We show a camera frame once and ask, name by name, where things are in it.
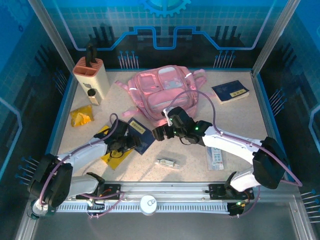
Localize thin dark blue notebook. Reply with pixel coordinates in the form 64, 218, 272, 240
126, 117, 157, 156

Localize yellow booklet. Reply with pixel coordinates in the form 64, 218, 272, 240
99, 124, 133, 171

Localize small clear plastic packet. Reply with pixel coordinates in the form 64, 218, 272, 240
154, 150, 188, 171

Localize clear ruler set pack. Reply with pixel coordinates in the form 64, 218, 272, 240
206, 146, 225, 171

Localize pink school backpack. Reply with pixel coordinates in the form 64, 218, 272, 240
114, 65, 208, 128

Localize thick dark blue book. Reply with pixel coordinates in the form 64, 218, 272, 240
211, 79, 250, 106

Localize yellow snack bag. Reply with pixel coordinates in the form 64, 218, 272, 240
69, 104, 95, 128

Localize small bottle with black cap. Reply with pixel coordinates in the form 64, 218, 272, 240
86, 87, 103, 106

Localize white round cap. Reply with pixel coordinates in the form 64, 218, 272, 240
139, 194, 158, 216

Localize beige knife block, orange top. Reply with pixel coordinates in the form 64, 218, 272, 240
72, 56, 111, 106

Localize grey metal panel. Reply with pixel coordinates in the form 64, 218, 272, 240
14, 199, 316, 240

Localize green alarm clock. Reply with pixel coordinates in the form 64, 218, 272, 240
26, 199, 56, 221

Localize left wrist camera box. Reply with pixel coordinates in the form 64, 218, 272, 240
113, 119, 130, 137

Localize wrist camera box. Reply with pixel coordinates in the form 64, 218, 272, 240
113, 119, 130, 137
162, 106, 192, 126

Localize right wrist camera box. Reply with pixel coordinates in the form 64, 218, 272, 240
162, 106, 192, 126

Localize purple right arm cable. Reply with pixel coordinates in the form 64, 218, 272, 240
164, 89, 303, 219

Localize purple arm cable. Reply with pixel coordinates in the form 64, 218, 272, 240
164, 89, 303, 219
37, 113, 125, 220

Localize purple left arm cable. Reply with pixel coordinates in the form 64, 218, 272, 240
37, 113, 125, 220

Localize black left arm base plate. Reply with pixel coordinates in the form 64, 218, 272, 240
75, 183, 123, 201

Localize aluminium mounting rail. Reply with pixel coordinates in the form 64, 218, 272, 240
32, 181, 300, 201

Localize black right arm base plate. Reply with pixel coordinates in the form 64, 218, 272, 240
208, 183, 255, 201

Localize slotted white cable duct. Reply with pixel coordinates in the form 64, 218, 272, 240
55, 201, 231, 215

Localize black scissors handles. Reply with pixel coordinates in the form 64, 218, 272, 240
85, 43, 98, 69

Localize aluminium frame post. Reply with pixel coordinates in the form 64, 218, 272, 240
251, 0, 302, 76
26, 0, 77, 76

